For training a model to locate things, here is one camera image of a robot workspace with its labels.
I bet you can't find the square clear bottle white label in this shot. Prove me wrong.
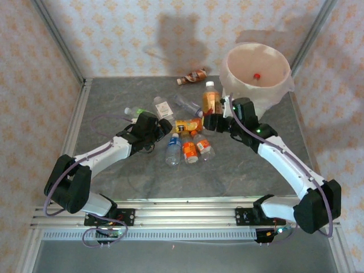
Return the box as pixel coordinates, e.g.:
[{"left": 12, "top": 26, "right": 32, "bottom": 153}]
[{"left": 153, "top": 96, "right": 175, "bottom": 122}]

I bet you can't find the green label clear bottle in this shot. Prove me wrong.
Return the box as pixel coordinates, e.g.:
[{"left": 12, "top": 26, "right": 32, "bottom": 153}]
[{"left": 124, "top": 106, "right": 149, "bottom": 116}]

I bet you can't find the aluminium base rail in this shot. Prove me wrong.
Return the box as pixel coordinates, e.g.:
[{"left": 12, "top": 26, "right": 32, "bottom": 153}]
[{"left": 30, "top": 196, "right": 341, "bottom": 230}]

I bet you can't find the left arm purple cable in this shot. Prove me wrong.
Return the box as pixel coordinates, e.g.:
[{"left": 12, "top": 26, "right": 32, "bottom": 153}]
[{"left": 43, "top": 114, "right": 129, "bottom": 249}]

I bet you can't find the blue label bottle blue cap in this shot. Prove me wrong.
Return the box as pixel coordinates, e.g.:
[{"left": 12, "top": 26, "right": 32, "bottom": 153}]
[{"left": 164, "top": 133, "right": 183, "bottom": 167}]

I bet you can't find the brown label drink bottle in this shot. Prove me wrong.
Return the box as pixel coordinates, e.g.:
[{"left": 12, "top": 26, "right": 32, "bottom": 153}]
[{"left": 176, "top": 67, "right": 208, "bottom": 86}]

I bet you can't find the aluminium frame post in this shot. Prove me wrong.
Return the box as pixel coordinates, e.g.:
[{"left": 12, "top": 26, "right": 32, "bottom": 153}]
[
  {"left": 292, "top": 0, "right": 338, "bottom": 73},
  {"left": 30, "top": 0, "right": 86, "bottom": 84}
]

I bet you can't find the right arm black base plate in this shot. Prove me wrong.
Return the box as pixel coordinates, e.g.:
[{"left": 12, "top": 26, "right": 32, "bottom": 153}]
[{"left": 235, "top": 206, "right": 286, "bottom": 227}]

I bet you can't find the amber tea bottle red label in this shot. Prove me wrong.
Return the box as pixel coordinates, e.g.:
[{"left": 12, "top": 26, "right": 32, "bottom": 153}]
[{"left": 202, "top": 81, "right": 223, "bottom": 115}]

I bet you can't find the slotted grey cable duct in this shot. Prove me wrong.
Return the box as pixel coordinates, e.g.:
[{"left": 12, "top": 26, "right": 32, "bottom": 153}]
[{"left": 42, "top": 229, "right": 258, "bottom": 242}]

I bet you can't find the aluminium frame leg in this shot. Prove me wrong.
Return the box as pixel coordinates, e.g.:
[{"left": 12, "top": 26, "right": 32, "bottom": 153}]
[
  {"left": 326, "top": 227, "right": 356, "bottom": 273},
  {"left": 15, "top": 227, "right": 43, "bottom": 273}
]

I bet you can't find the orange cap clear bottle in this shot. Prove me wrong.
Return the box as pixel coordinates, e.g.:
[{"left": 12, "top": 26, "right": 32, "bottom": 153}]
[{"left": 189, "top": 130, "right": 216, "bottom": 162}]

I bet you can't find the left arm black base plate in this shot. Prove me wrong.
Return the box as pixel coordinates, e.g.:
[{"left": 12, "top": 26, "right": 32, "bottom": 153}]
[{"left": 84, "top": 208, "right": 136, "bottom": 228}]

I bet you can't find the white bin with plastic liner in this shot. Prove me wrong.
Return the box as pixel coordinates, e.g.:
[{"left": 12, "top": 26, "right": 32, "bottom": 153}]
[{"left": 220, "top": 42, "right": 295, "bottom": 121}]

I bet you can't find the aluminium table side rail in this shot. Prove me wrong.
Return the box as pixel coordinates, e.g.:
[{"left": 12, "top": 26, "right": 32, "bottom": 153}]
[
  {"left": 58, "top": 78, "right": 93, "bottom": 201},
  {"left": 289, "top": 90, "right": 332, "bottom": 205}
]

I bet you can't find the orange label plastic bottle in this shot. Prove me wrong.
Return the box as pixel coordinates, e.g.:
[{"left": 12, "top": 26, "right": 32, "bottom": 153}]
[{"left": 181, "top": 133, "right": 199, "bottom": 165}]

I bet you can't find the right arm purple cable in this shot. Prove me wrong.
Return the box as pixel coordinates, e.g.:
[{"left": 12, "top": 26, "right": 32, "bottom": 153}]
[{"left": 229, "top": 92, "right": 334, "bottom": 246}]

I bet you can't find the clear bluish plastic bottle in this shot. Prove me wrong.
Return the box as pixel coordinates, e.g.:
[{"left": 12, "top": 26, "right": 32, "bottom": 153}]
[{"left": 173, "top": 93, "right": 205, "bottom": 118}]

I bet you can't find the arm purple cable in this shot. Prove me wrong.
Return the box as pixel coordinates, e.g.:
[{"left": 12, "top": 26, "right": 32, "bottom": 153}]
[
  {"left": 43, "top": 114, "right": 129, "bottom": 249},
  {"left": 229, "top": 92, "right": 334, "bottom": 246}
]

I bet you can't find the orange juice bottle yellow label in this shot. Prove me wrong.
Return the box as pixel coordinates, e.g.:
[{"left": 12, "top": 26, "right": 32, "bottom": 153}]
[{"left": 170, "top": 118, "right": 205, "bottom": 134}]

